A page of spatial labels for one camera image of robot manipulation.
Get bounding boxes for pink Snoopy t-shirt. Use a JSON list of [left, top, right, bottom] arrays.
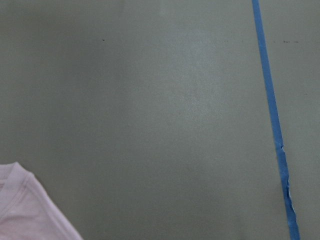
[[0, 162, 82, 240]]

